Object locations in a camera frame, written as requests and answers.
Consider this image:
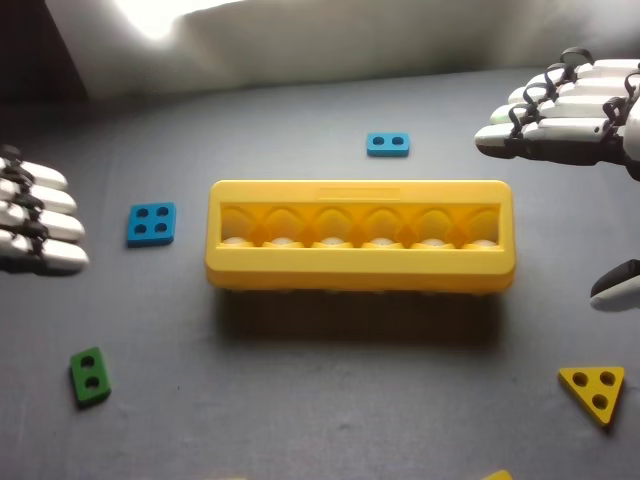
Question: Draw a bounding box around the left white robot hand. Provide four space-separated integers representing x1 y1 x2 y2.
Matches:
0 144 90 275

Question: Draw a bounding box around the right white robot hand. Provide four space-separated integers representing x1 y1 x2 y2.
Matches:
473 47 640 312

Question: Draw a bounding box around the yellow plastic egg carton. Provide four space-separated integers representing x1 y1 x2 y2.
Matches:
204 178 518 296

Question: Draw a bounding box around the blue four-hole square block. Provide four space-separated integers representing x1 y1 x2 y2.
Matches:
125 201 177 249

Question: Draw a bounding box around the green two-hole block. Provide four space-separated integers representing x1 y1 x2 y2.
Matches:
68 346 112 409

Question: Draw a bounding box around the blue two-hole block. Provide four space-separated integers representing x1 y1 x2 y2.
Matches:
366 132 411 159

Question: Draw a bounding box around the white sheet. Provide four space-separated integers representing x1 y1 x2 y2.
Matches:
44 0 640 104

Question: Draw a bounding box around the yellow three-hole triangle block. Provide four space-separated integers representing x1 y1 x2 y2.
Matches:
557 366 626 431

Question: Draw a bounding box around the grey table cloth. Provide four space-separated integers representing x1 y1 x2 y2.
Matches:
0 67 640 480

